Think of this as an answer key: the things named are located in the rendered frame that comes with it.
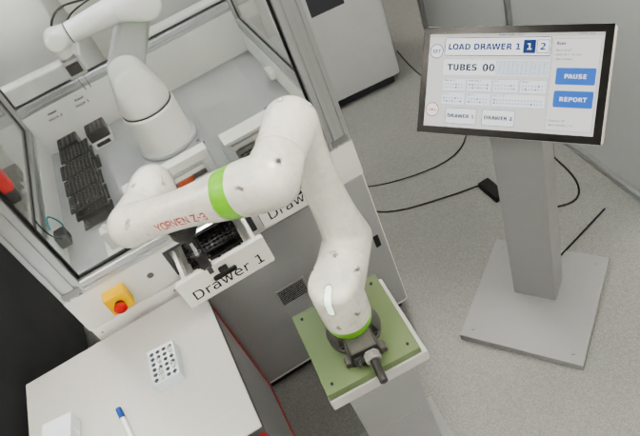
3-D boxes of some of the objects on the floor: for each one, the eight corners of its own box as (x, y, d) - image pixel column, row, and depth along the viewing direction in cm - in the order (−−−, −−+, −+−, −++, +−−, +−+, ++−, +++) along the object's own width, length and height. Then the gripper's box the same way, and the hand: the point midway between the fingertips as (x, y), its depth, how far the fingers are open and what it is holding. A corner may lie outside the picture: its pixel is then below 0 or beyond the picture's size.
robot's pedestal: (473, 469, 203) (432, 351, 153) (395, 513, 200) (328, 408, 151) (430, 397, 225) (382, 273, 175) (359, 436, 223) (290, 323, 173)
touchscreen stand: (583, 370, 215) (575, 162, 148) (461, 339, 238) (407, 147, 171) (609, 262, 242) (612, 45, 175) (497, 243, 265) (462, 45, 199)
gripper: (160, 217, 165) (198, 269, 180) (171, 245, 155) (210, 298, 171) (185, 203, 166) (220, 257, 181) (197, 229, 156) (233, 285, 172)
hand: (210, 269), depth 174 cm, fingers closed, pressing on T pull
